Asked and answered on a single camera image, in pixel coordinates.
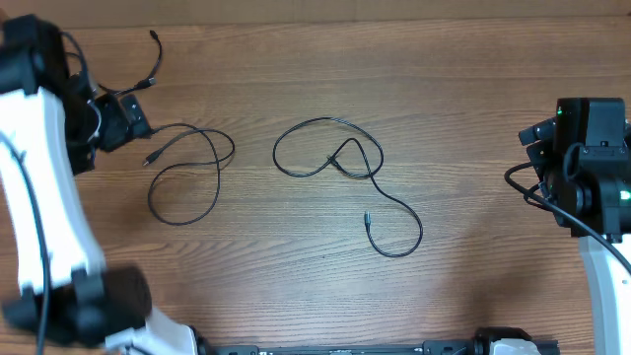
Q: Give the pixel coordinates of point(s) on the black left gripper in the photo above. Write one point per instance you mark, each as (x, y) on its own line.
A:
(121, 130)

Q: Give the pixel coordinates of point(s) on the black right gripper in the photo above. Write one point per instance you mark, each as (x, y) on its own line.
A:
(540, 154)

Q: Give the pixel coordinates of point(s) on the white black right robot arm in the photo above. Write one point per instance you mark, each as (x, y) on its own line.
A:
(582, 159)

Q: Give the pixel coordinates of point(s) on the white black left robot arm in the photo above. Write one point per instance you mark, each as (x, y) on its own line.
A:
(53, 124)

